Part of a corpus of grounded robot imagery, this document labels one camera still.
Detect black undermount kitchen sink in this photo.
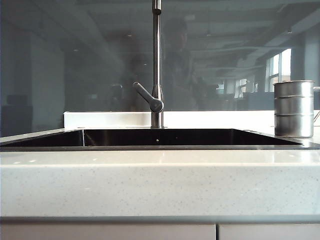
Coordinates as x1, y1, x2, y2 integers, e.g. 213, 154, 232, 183
0, 127, 320, 152

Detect stainless steel ribbed mug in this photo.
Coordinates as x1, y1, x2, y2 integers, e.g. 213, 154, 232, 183
272, 80, 320, 139

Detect narrow grey cabinet door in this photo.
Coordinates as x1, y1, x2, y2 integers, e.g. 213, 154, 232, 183
217, 223, 320, 240

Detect steel faucet lever handle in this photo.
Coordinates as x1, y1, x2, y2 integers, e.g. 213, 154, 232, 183
132, 81, 165, 113

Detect stainless steel faucet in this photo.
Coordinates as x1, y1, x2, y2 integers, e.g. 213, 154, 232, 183
150, 0, 165, 129

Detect wide grey cabinet door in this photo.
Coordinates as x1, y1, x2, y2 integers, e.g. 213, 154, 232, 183
0, 222, 217, 240

